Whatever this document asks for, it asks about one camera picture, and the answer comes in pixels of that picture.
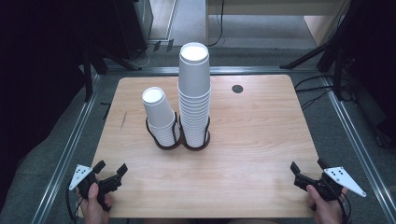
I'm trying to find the person's right hand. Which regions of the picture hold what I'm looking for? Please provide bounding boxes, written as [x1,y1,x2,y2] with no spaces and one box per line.
[306,185,349,224]

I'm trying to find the left hand-held gripper cable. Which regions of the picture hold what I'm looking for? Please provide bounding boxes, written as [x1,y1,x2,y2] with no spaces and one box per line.
[64,182,79,224]

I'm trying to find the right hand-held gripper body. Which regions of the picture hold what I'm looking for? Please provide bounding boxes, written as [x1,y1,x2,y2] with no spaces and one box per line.
[293,166,367,202]

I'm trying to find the tall stack of paper cups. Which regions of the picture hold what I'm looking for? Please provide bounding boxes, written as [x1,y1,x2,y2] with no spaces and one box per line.
[177,41,212,148]

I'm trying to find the black wire cup holder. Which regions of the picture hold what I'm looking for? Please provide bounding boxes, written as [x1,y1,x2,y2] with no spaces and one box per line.
[145,111,182,151]
[179,115,211,152]

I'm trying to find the black curtain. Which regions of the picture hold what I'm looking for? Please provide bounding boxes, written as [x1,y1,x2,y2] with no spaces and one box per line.
[0,0,120,203]
[340,0,396,143]

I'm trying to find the short stack of paper cups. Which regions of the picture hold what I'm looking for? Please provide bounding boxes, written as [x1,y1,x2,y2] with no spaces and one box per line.
[141,86,181,147]

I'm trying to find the black tripod stand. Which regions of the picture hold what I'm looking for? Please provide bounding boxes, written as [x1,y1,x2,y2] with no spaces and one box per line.
[279,0,365,101]

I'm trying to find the dark cabinet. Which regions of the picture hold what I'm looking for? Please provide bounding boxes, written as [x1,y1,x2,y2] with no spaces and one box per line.
[112,0,154,62]

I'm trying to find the aluminium frame rail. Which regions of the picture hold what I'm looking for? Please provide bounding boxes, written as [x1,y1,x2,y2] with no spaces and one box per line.
[319,74,396,224]
[30,74,103,224]
[105,65,319,76]

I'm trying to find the person's left hand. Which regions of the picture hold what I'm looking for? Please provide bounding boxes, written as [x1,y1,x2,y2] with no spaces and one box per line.
[76,182,115,224]

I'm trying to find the white desk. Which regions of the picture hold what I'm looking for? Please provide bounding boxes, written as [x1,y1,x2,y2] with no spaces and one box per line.
[205,0,348,46]

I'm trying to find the hand-held gripper cable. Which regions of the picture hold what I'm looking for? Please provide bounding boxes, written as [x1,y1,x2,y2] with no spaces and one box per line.
[64,182,79,224]
[337,191,352,224]

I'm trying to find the black hanging cable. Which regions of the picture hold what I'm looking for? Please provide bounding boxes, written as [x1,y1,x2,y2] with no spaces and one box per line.
[207,0,226,48]

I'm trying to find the white floor cable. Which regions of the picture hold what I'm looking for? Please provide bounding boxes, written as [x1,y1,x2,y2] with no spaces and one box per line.
[135,43,157,68]

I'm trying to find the right hand-held gripper cable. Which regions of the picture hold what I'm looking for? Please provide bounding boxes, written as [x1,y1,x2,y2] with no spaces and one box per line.
[337,191,352,224]

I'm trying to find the black floor cable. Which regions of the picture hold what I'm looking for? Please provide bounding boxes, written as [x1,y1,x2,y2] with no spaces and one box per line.
[293,74,335,91]
[299,90,332,110]

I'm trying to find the black metal stand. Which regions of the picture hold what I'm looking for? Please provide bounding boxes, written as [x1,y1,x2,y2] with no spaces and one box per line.
[81,46,109,103]

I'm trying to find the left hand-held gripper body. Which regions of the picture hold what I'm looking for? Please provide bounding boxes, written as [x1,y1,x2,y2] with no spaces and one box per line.
[68,164,123,213]

